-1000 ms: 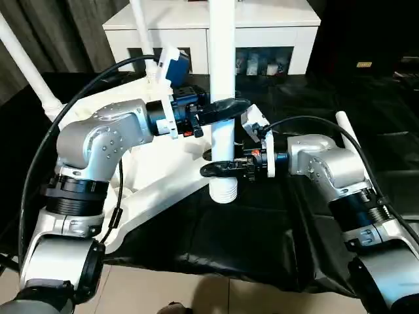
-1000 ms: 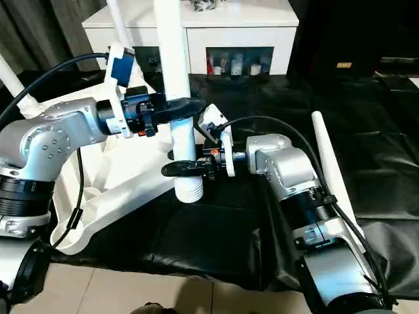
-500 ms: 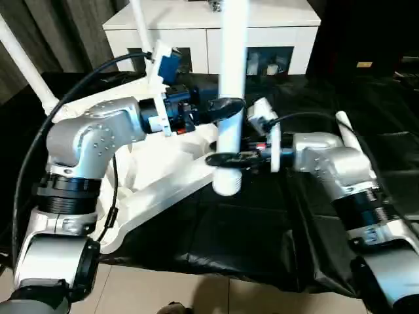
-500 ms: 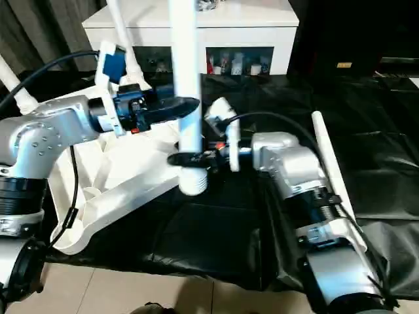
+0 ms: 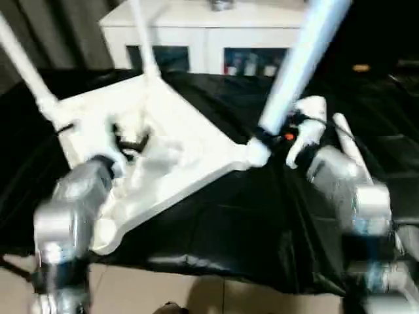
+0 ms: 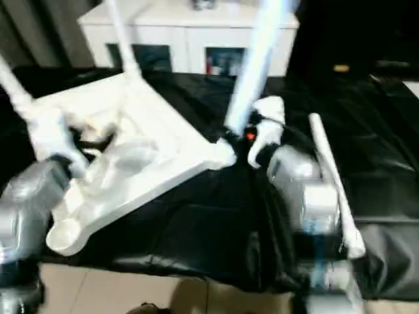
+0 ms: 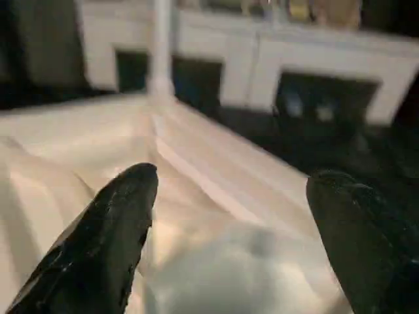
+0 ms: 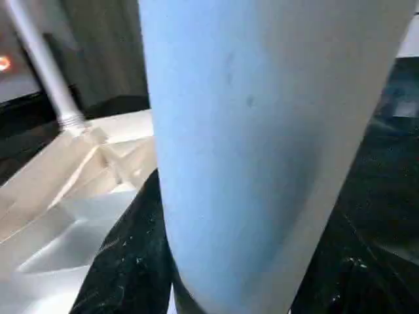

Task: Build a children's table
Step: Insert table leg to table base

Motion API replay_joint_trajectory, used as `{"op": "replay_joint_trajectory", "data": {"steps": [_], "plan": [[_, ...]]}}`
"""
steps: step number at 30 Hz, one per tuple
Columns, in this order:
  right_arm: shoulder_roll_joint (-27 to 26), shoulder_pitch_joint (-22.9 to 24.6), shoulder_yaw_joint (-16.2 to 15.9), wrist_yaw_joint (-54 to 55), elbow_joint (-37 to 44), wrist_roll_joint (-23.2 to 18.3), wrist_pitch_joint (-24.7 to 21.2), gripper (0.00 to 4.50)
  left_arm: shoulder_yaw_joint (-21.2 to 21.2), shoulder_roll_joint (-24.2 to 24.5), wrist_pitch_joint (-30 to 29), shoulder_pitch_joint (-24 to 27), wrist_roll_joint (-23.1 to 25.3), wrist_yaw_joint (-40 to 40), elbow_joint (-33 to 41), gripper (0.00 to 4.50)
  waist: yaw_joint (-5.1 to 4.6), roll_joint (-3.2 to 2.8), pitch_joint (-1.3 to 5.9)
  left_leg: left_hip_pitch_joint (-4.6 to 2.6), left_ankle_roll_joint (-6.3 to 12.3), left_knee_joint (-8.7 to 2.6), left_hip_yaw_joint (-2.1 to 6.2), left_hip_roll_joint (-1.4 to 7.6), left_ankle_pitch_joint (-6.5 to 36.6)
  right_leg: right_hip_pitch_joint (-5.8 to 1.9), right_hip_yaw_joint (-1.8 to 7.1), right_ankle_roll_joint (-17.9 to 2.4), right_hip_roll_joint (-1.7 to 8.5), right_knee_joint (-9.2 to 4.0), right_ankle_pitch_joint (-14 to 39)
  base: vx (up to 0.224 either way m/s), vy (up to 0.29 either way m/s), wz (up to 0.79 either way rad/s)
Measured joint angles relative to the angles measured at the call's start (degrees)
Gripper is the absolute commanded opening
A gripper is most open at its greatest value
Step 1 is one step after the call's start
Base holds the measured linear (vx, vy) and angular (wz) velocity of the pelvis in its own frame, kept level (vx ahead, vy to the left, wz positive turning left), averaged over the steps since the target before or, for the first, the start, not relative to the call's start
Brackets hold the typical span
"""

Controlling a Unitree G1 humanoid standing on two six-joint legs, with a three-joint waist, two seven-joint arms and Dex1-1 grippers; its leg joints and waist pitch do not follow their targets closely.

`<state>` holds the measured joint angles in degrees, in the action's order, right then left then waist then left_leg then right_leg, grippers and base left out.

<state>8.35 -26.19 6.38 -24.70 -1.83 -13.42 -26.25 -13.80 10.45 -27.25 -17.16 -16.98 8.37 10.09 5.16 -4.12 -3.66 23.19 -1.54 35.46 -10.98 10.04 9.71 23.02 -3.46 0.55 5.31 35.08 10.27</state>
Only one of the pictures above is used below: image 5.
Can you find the white plastic table top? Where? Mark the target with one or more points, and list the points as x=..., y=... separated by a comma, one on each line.
x=183, y=147

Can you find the white plastic table leg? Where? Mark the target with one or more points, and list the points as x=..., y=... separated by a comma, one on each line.
x=350, y=140
x=145, y=42
x=301, y=65
x=26, y=65

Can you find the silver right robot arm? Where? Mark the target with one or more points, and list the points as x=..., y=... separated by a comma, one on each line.
x=343, y=183

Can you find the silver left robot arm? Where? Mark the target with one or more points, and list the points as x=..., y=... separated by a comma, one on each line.
x=72, y=202

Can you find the black work mat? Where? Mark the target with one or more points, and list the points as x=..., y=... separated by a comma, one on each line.
x=229, y=222

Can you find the small yellow label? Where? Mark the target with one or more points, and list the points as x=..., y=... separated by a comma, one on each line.
x=361, y=68

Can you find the grey curtain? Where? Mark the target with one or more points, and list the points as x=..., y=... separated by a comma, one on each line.
x=59, y=32

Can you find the white cabinet with glass doors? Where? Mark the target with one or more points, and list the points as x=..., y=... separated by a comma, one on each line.
x=196, y=29

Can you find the black tripod leg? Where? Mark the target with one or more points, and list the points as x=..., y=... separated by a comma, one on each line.
x=18, y=268

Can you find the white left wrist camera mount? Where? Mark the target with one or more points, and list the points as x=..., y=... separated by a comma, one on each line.
x=114, y=163

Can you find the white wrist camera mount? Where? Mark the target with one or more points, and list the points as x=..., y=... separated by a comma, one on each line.
x=114, y=163
x=311, y=114

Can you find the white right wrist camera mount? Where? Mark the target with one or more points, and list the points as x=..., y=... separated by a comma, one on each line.
x=311, y=114

